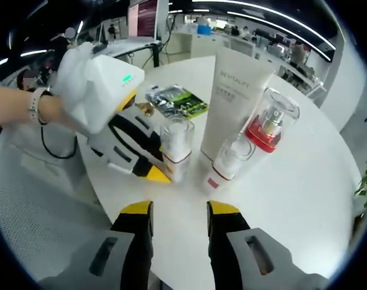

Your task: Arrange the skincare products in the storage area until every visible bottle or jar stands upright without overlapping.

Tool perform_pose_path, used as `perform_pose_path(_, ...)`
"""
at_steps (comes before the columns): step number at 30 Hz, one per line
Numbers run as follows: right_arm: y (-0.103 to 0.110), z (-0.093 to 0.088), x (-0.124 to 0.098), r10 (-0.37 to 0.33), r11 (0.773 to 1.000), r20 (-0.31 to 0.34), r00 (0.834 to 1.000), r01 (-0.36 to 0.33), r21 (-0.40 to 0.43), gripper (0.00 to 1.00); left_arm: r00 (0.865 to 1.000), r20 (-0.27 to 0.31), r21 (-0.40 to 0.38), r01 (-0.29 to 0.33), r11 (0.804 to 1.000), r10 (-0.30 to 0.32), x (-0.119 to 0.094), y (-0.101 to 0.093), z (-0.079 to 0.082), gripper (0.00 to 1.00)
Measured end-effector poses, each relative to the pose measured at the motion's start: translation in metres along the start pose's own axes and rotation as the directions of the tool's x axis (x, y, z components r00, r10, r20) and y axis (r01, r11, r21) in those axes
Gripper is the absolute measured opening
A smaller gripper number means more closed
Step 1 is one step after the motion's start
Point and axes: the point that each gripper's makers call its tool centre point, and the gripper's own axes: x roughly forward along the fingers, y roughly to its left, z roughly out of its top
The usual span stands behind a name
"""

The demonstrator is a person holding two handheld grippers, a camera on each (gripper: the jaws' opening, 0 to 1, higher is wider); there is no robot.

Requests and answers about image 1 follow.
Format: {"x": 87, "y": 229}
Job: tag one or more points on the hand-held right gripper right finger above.
{"x": 224, "y": 250}

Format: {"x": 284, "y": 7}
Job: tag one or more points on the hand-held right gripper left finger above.
{"x": 138, "y": 250}

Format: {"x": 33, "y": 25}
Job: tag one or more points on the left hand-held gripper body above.
{"x": 98, "y": 87}

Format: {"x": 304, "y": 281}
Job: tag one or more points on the gold foil skincare sachet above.
{"x": 145, "y": 109}

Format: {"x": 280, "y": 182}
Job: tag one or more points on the small white skincare spray bottle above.
{"x": 177, "y": 148}
{"x": 228, "y": 163}

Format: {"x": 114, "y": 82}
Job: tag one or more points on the silver blue skincare sachet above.
{"x": 160, "y": 98}

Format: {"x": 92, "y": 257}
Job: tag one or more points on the green black skincare sachet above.
{"x": 189, "y": 101}

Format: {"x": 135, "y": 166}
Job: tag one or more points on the white skincare tube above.
{"x": 231, "y": 99}

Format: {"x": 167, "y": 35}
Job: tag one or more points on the white skincare bottle red collar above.
{"x": 268, "y": 136}

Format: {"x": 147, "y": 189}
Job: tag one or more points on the person's left hand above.
{"x": 62, "y": 113}

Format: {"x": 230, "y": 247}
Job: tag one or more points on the white wristwatch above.
{"x": 38, "y": 105}

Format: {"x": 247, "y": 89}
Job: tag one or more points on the row of white office desks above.
{"x": 183, "y": 42}

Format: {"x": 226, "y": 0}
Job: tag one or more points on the white mesh office chair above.
{"x": 26, "y": 205}

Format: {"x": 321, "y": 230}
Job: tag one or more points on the blue box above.
{"x": 205, "y": 29}

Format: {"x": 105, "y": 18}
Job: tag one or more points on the long ceiling light strip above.
{"x": 277, "y": 25}
{"x": 261, "y": 7}

